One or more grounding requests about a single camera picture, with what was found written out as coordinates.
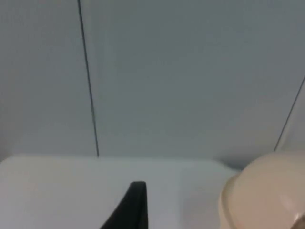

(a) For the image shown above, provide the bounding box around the cream box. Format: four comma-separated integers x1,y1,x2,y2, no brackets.
218,150,305,229

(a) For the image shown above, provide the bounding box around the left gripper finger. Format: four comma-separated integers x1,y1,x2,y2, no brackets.
99,181,149,229

